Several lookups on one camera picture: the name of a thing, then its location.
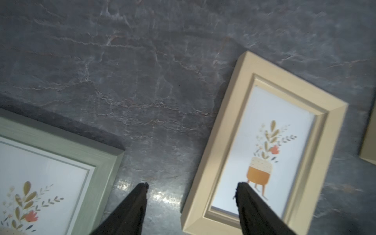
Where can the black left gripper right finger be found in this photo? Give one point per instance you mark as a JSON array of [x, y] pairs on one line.
[[256, 217]]

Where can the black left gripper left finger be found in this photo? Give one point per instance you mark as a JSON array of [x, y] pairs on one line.
[[128, 217]]

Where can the gold frame with deer print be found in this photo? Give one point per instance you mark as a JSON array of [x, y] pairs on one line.
[[274, 132]]

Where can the gold frame with plant print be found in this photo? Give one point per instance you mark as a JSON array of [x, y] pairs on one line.
[[367, 150]]

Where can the green picture frame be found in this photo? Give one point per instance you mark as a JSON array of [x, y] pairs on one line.
[[53, 182]]

